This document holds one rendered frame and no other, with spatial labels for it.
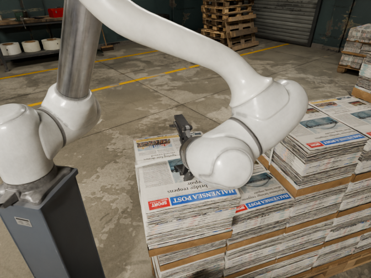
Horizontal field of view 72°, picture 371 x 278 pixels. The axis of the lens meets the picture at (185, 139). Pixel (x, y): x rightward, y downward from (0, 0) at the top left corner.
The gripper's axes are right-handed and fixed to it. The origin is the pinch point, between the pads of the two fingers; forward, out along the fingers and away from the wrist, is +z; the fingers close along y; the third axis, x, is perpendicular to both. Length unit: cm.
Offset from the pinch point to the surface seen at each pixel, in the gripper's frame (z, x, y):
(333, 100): 26, 90, -6
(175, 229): -6.1, -5.9, 24.6
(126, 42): 688, 54, -231
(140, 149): 13.1, -10.8, 0.7
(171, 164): 2.6, -2.2, 6.2
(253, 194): 12.6, 32.1, 27.5
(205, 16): 585, 264, -256
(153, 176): -1.1, -9.2, 8.0
